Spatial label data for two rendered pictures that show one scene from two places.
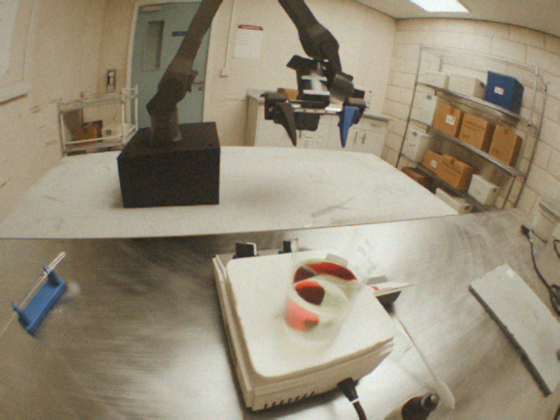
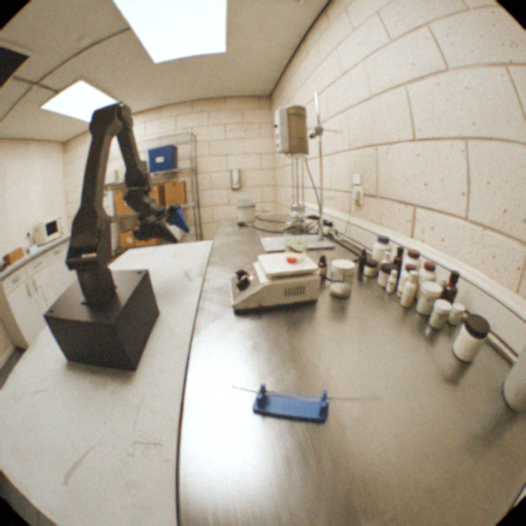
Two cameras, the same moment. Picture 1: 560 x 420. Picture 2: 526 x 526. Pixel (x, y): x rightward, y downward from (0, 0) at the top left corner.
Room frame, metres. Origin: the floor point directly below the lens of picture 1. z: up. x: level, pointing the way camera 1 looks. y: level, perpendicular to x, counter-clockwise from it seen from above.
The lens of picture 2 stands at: (0.08, 0.45, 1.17)
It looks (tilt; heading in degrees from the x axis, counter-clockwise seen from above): 21 degrees down; 283
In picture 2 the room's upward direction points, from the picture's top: 2 degrees counter-clockwise
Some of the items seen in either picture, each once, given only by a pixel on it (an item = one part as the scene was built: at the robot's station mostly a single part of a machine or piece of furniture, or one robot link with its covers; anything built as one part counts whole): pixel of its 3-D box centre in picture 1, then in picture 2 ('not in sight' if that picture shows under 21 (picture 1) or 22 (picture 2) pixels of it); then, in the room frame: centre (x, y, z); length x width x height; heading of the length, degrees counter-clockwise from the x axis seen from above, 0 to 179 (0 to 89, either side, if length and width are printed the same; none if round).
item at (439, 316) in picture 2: not in sight; (440, 314); (-0.23, 0.09, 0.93); 0.05 x 0.05 x 0.05
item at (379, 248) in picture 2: not in sight; (382, 254); (-0.16, -0.22, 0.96); 0.06 x 0.06 x 0.11
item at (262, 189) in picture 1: (229, 297); (164, 401); (0.57, 0.13, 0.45); 1.20 x 0.48 x 0.90; 111
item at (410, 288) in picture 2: not in sight; (410, 289); (-0.17, 0.00, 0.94); 0.03 x 0.03 x 0.09
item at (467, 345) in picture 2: not in sight; (471, 337); (-0.26, 0.20, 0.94); 0.07 x 0.07 x 0.07
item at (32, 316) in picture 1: (37, 296); (291, 402); (0.09, 0.29, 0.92); 0.10 x 0.03 x 0.04; 177
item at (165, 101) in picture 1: (165, 95); (86, 248); (0.45, 0.24, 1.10); 0.09 x 0.07 x 0.06; 23
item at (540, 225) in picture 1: (550, 211); (246, 206); (0.53, -1.03, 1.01); 0.14 x 0.14 x 0.21
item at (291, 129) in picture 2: not in sight; (290, 131); (0.16, -0.49, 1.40); 0.15 x 0.11 x 0.24; 21
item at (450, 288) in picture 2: not in sight; (449, 293); (-0.28, 0.04, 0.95); 0.04 x 0.04 x 0.11
